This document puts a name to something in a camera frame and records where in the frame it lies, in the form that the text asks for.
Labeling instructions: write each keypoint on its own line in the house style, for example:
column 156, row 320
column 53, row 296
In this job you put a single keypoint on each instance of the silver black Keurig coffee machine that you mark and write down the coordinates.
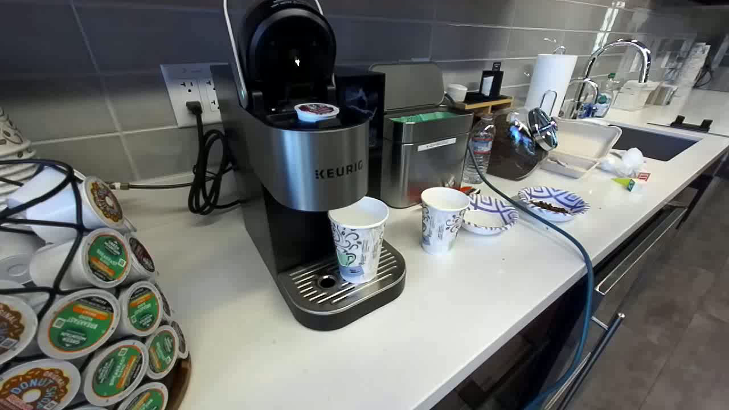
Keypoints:
column 304, row 166

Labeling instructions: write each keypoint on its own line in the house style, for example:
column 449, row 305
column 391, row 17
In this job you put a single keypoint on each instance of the silver metal tea box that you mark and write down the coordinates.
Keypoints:
column 422, row 162

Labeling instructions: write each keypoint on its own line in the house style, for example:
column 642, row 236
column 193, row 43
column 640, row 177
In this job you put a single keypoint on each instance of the dark kitchen sink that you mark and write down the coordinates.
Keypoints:
column 653, row 144

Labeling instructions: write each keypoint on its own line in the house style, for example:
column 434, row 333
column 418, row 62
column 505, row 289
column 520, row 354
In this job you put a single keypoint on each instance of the white coffee pod red lid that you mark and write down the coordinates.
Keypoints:
column 314, row 111

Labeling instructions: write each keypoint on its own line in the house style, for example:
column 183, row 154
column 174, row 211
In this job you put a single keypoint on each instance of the blue patterned ceramic bowl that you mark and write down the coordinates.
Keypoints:
column 489, row 217

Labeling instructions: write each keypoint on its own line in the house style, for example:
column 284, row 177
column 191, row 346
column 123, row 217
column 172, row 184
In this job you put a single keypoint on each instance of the brown lid coffee pod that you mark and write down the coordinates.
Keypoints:
column 11, row 331
column 104, row 202

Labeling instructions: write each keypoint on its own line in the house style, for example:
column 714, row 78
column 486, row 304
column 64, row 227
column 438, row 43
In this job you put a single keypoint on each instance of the silver jug lid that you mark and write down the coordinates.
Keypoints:
column 543, row 127

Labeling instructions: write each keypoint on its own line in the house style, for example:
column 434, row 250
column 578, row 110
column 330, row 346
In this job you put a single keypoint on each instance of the small patterned paper cup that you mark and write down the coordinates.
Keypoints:
column 443, row 223

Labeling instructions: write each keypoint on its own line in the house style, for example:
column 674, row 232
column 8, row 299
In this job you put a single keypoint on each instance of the small green packet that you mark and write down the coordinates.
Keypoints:
column 625, row 182

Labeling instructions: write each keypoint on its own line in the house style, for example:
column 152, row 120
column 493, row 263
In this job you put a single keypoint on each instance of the dark lid coffee pod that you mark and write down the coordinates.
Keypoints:
column 141, row 256

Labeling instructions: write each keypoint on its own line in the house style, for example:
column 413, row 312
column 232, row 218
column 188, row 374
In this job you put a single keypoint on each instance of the white wall outlet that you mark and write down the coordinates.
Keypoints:
column 190, row 86

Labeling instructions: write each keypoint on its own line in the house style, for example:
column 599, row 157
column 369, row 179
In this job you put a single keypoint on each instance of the tall patterned paper cup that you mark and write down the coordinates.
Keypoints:
column 355, row 242

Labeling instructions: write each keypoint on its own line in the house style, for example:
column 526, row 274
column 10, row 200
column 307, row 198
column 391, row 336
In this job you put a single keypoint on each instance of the clear plastic bottle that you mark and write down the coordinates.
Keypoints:
column 481, row 144

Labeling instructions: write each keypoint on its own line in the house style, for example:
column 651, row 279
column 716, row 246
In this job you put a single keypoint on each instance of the wooden shelf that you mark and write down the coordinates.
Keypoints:
column 486, row 103

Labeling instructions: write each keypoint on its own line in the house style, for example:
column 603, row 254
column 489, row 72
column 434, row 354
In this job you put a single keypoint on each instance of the black countertop device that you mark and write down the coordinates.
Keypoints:
column 690, row 124

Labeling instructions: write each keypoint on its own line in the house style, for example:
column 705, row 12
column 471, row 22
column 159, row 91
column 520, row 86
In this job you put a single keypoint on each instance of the donut print coffee pod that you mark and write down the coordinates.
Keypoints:
column 36, row 388

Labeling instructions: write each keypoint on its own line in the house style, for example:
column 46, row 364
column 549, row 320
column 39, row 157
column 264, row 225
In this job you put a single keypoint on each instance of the crumpled white napkin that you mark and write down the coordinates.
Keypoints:
column 625, row 160

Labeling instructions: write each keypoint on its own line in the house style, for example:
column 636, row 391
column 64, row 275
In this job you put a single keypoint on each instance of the silver appliance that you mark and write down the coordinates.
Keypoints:
column 410, row 84

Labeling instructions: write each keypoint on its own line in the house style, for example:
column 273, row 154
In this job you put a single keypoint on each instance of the black bottle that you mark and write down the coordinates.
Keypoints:
column 493, row 80

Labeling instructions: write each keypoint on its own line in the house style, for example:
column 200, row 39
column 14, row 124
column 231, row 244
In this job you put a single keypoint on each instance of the small white cup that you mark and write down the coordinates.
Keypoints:
column 455, row 94

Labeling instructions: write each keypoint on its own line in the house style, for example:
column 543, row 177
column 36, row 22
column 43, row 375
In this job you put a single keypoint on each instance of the white paper towel roll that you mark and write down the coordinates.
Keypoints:
column 549, row 80

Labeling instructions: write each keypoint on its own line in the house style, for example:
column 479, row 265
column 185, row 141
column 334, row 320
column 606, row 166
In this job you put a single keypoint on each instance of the blue patterned ceramic plate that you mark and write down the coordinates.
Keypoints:
column 551, row 202

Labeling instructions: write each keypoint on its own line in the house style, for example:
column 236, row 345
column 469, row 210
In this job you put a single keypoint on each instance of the green lid coffee pod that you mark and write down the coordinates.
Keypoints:
column 107, row 258
column 113, row 371
column 161, row 351
column 79, row 324
column 141, row 308
column 145, row 398

